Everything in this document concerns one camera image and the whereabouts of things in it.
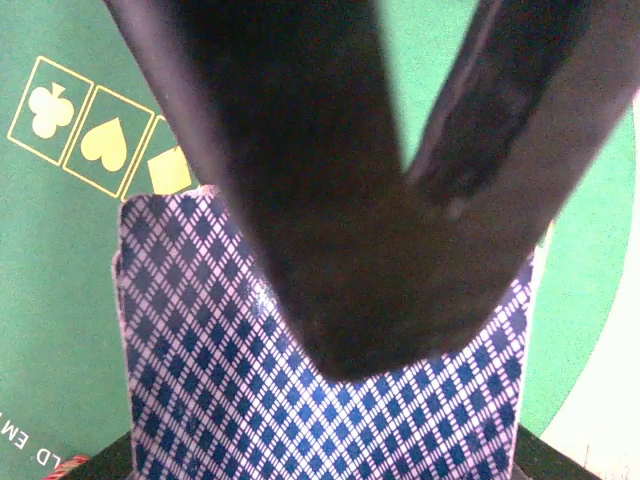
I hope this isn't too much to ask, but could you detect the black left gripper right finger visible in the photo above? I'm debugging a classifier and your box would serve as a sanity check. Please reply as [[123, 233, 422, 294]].
[[514, 424, 600, 480]]

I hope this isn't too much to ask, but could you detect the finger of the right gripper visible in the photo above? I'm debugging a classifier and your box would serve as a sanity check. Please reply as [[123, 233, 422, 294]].
[[408, 1, 639, 250], [107, 1, 530, 380]]

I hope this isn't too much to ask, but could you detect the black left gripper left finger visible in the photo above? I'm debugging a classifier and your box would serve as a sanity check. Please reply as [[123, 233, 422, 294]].
[[62, 432, 135, 480]]

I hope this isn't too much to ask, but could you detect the poker chip stack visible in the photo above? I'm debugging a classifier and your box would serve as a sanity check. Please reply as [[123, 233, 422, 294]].
[[43, 454, 90, 480]]

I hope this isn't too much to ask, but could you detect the deck of grey cards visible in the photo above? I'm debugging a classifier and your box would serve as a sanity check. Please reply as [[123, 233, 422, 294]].
[[113, 189, 532, 479]]

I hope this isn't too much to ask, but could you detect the round green poker mat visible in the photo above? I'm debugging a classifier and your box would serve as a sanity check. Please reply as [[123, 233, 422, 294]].
[[1, 1, 639, 479]]

